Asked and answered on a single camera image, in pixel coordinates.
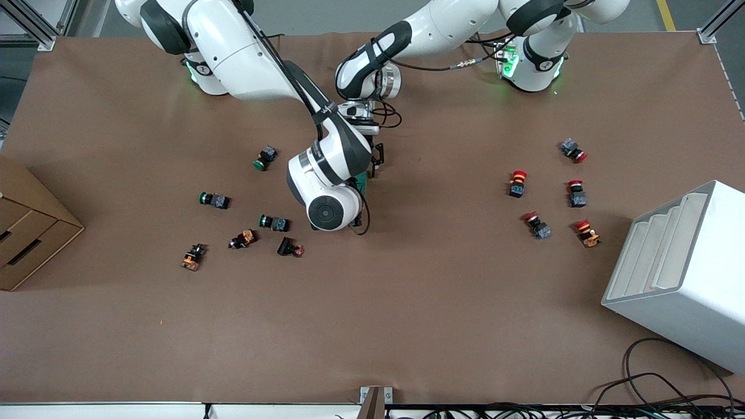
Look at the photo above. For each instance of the aluminium table bracket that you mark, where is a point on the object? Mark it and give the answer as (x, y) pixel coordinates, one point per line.
(372, 401)

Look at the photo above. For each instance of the aluminium frame post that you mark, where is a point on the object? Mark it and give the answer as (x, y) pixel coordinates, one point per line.
(35, 29)
(719, 23)

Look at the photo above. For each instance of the black knob switch orange block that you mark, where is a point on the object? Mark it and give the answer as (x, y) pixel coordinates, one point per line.
(193, 258)
(244, 238)

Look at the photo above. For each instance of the square black push button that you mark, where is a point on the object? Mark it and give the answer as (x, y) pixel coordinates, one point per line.
(286, 247)

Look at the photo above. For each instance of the red mushroom button orange block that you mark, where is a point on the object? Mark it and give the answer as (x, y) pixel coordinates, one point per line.
(517, 185)
(588, 234)

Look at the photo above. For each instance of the white slotted bin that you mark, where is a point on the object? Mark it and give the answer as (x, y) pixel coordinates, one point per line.
(687, 291)

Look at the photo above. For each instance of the brown cardboard box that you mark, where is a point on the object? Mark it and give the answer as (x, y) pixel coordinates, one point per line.
(29, 233)

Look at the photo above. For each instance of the red mushroom button blue block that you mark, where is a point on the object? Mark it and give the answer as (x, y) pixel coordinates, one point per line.
(573, 150)
(538, 227)
(577, 196)

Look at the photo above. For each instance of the green load switch white lever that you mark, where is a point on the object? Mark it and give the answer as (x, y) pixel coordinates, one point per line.
(362, 183)

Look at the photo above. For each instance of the white table edge rail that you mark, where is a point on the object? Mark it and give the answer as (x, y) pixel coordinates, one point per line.
(116, 412)

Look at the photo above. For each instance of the green mushroom push button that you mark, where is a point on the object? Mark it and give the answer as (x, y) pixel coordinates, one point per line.
(276, 223)
(216, 201)
(266, 157)

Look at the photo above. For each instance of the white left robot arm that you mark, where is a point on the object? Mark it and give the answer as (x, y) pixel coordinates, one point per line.
(442, 26)

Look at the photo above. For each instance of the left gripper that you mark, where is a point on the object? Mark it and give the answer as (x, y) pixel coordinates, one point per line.
(377, 152)

